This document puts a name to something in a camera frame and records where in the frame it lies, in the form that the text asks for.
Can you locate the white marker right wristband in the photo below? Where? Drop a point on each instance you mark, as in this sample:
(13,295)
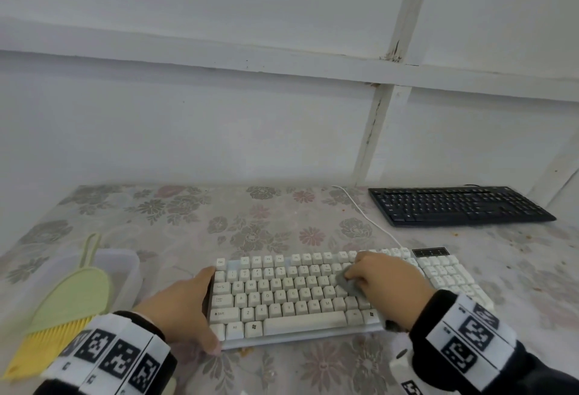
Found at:
(470,340)

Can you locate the clear plastic container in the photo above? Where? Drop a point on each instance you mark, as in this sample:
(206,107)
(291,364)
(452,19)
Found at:
(126,268)

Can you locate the black keyboard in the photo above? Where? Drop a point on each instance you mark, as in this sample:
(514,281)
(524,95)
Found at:
(461,207)

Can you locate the grey fluffy cloth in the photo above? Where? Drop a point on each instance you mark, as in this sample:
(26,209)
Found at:
(350,288)

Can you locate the white keyboard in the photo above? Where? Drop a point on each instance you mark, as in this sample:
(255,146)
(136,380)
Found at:
(280,304)

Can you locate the white marker left wristband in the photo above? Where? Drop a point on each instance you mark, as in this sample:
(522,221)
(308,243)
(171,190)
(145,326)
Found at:
(108,354)

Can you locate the floral tablecloth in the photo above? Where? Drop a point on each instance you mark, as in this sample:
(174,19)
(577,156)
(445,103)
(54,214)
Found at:
(520,263)

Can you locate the person's right hand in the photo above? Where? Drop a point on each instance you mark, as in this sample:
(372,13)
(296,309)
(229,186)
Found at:
(389,290)

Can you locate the person's right forearm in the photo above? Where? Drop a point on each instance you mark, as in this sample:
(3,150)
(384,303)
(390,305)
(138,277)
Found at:
(534,372)

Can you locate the white marker wristband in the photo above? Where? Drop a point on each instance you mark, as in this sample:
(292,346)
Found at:
(470,340)
(108,354)

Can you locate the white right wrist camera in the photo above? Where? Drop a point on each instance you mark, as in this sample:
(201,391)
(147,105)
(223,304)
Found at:
(405,372)

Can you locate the green brush yellow bristles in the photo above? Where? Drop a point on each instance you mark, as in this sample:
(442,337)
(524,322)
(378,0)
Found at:
(68,304)

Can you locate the person's left forearm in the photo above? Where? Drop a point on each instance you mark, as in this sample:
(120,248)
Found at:
(154,327)

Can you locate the white wooden frame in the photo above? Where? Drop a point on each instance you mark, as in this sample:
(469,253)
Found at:
(181,50)

